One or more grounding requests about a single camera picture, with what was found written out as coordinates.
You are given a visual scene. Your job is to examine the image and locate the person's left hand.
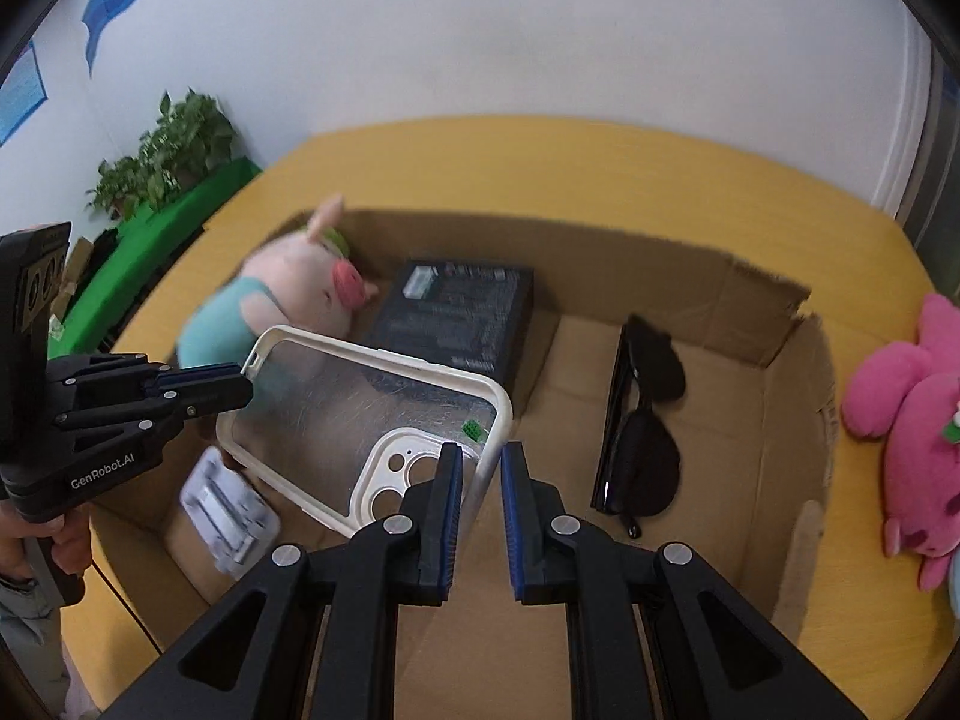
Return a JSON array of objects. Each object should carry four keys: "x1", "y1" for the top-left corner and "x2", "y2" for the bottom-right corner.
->
[{"x1": 0, "y1": 496, "x2": 95, "y2": 580}]

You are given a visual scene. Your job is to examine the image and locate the green potted plant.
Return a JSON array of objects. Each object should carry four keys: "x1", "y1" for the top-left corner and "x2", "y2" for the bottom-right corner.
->
[{"x1": 84, "y1": 88, "x2": 239, "y2": 222}]

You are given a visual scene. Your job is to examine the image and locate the clear white-rimmed phone case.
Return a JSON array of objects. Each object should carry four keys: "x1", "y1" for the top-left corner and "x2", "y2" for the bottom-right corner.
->
[{"x1": 216, "y1": 325, "x2": 515, "y2": 541}]

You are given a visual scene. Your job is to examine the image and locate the black product box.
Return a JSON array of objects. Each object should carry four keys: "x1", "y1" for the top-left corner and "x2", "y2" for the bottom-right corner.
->
[{"x1": 362, "y1": 260, "x2": 537, "y2": 421}]

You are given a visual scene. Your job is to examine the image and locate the blue wall poster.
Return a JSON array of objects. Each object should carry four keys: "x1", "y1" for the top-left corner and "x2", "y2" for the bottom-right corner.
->
[{"x1": 0, "y1": 41, "x2": 50, "y2": 148}]

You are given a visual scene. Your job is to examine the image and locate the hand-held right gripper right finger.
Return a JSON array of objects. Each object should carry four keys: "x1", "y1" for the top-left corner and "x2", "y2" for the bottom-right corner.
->
[{"x1": 500, "y1": 441, "x2": 863, "y2": 720}]

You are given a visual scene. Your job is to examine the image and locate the blue wave wall decal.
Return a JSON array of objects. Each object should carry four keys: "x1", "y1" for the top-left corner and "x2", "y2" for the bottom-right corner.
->
[{"x1": 81, "y1": 0, "x2": 177, "y2": 77}]

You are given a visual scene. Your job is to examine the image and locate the brown cardboard box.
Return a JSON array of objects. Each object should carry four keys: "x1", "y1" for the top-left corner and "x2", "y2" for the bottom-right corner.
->
[{"x1": 90, "y1": 206, "x2": 837, "y2": 720}]

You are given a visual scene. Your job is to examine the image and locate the green cloth covered table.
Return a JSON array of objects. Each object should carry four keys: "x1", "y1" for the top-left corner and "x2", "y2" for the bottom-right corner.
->
[{"x1": 49, "y1": 157, "x2": 263, "y2": 357}]

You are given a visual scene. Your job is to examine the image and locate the pink pig plush toy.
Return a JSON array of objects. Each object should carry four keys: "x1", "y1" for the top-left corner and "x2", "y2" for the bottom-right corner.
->
[{"x1": 176, "y1": 193, "x2": 380, "y2": 372}]

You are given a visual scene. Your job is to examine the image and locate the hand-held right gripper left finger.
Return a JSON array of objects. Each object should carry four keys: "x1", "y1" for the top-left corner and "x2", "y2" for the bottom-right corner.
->
[{"x1": 154, "y1": 441, "x2": 466, "y2": 720}]

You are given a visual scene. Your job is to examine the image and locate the small brown carton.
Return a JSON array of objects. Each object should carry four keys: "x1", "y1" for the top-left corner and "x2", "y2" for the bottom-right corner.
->
[{"x1": 51, "y1": 238, "x2": 95, "y2": 331}]

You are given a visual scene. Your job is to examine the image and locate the white plastic packet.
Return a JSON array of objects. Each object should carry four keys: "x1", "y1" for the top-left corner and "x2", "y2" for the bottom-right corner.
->
[{"x1": 180, "y1": 446, "x2": 282, "y2": 578}]

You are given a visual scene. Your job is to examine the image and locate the white door frame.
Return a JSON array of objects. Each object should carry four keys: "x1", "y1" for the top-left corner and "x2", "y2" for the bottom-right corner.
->
[{"x1": 870, "y1": 15, "x2": 938, "y2": 220}]

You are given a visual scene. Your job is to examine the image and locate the yellow wooden desktop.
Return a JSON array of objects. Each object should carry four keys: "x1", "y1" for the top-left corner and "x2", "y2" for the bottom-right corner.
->
[{"x1": 56, "y1": 115, "x2": 960, "y2": 720}]

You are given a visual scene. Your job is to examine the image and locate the magenta plush toy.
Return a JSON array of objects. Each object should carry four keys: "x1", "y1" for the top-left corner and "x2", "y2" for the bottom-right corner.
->
[{"x1": 840, "y1": 292, "x2": 960, "y2": 593}]

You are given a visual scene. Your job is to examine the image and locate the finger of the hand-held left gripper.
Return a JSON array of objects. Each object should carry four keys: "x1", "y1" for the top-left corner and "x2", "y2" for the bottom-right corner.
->
[
  {"x1": 45, "y1": 351, "x2": 256, "y2": 415},
  {"x1": 51, "y1": 388, "x2": 252, "y2": 458}
]

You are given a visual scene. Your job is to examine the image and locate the black sunglasses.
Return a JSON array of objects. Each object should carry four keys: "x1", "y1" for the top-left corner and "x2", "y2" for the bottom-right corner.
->
[{"x1": 590, "y1": 313, "x2": 687, "y2": 539}]

